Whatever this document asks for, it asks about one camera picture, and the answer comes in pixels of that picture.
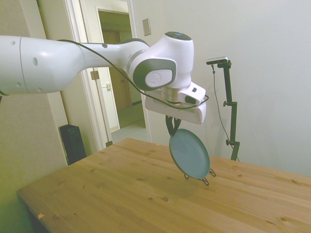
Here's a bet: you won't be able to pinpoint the white open door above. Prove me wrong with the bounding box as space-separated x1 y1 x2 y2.
96 9 121 133

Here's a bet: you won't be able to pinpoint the cream door with round knob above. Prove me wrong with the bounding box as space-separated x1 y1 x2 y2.
36 0 99 167

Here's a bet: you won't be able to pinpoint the silver exterior camera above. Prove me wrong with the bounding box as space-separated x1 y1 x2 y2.
206 56 229 66

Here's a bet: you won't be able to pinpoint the brown wooden hallway door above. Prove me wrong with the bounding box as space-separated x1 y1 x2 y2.
102 29 133 110

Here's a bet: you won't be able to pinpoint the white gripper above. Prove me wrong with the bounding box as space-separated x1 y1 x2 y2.
145 93 207 136

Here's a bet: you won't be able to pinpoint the teal round plate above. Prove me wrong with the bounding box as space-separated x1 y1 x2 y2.
169 128 210 179

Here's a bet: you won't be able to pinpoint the black speaker box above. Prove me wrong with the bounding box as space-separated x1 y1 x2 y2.
59 124 87 166

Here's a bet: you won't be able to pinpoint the beige wall switch plate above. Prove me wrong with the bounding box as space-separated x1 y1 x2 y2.
142 18 152 37

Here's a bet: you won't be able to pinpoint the white door frame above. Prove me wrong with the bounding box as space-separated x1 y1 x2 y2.
64 0 153 152

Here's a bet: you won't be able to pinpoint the black wire plate stand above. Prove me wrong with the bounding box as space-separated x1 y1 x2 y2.
184 167 217 186

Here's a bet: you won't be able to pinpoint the black camera stand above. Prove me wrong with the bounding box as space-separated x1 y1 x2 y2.
217 60 241 161

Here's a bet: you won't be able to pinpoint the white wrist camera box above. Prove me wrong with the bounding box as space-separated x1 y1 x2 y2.
178 82 207 105

